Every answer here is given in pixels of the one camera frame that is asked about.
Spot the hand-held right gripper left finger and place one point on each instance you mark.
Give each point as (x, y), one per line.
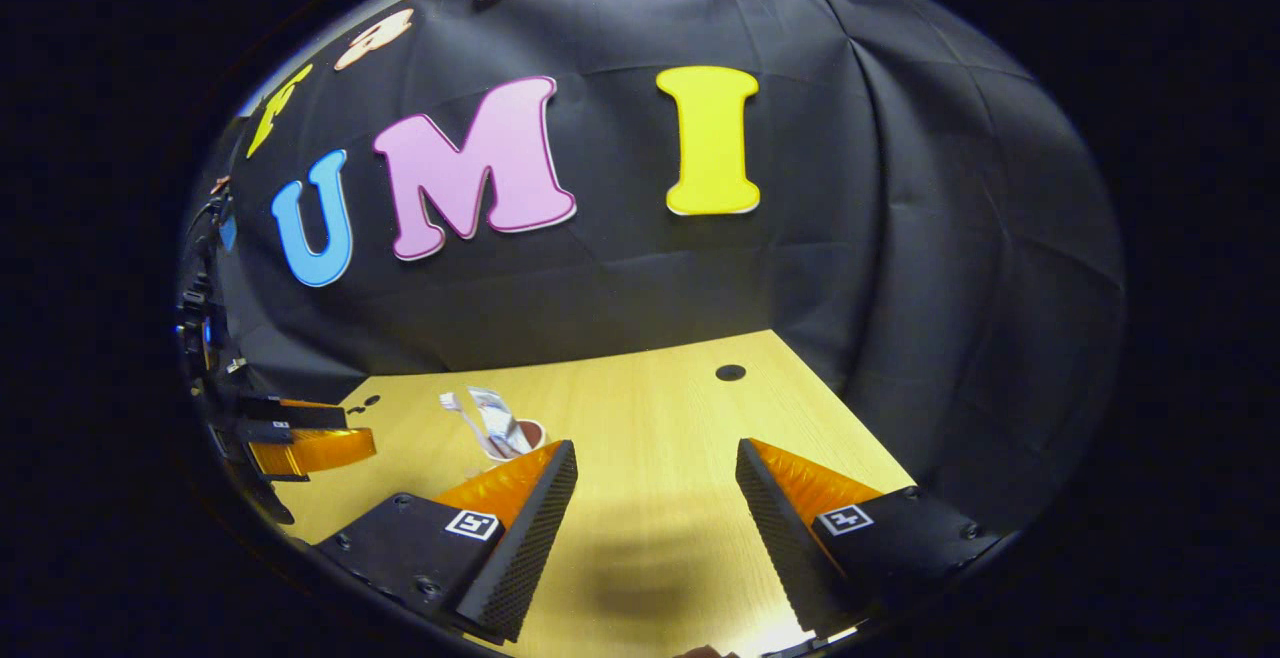
(530, 548)

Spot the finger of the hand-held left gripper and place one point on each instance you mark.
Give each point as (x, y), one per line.
(320, 450)
(290, 411)

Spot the wooden desktop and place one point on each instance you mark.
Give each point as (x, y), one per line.
(650, 438)

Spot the beige cup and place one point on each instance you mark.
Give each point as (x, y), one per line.
(530, 438)

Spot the white toothpaste tube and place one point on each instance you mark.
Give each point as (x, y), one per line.
(497, 418)

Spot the white toothbrush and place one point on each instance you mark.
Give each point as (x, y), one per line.
(465, 420)

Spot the black backdrop cloth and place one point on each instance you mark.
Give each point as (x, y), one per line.
(850, 238)

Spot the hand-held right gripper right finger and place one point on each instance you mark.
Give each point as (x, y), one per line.
(780, 548)

